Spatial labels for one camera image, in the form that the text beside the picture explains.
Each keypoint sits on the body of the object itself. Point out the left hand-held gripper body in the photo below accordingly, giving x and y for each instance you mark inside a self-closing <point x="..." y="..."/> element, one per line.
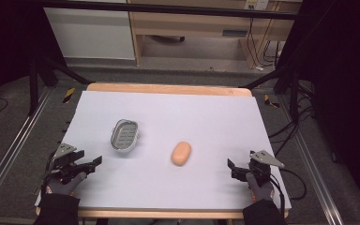
<point x="63" y="158"/>

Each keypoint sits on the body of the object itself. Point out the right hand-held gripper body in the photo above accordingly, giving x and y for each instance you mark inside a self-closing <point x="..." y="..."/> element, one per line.
<point x="262" y="165"/>

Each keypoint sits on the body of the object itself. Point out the grey soap dish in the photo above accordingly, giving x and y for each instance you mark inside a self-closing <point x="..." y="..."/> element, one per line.
<point x="125" y="134"/>

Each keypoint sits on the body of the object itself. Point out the orange soap bar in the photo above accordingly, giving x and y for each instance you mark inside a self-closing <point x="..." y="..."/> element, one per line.
<point x="181" y="153"/>

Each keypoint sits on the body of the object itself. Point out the person's right hand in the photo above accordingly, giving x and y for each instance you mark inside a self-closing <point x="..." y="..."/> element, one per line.
<point x="260" y="189"/>

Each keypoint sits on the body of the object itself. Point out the person's left hand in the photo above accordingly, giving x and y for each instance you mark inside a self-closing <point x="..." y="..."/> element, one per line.
<point x="63" y="185"/>

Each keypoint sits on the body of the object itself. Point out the yellow black floor tape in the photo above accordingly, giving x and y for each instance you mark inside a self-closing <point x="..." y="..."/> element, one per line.
<point x="271" y="102"/>
<point x="69" y="95"/>

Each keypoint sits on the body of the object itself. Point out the white table sheet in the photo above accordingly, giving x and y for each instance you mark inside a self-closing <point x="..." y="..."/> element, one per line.
<point x="175" y="118"/>

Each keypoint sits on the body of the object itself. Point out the black metal stand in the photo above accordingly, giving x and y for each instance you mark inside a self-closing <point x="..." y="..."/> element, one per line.
<point x="37" y="81"/>
<point x="289" y="84"/>

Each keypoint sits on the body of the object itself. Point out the wooden table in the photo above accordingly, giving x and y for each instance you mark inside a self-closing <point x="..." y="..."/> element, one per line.
<point x="168" y="89"/>

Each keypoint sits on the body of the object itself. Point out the black curtain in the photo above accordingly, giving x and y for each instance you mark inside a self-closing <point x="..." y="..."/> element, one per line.
<point x="343" y="78"/>
<point x="6" y="47"/>

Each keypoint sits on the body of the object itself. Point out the white cabinet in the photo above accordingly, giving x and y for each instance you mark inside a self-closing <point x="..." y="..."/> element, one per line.
<point x="90" y="34"/>

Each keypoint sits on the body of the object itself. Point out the wooden desk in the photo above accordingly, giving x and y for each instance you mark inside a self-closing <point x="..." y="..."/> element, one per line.
<point x="187" y="26"/>

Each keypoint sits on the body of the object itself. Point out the white power strip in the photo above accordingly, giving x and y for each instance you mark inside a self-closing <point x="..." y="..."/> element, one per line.
<point x="256" y="4"/>

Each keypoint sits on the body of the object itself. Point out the metal floor rail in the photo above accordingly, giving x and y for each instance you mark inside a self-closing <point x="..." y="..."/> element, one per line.
<point x="312" y="168"/>
<point x="15" y="146"/>

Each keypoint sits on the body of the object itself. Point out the black metal frame bar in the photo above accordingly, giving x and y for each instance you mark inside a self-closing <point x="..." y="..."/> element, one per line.
<point x="168" y="8"/>

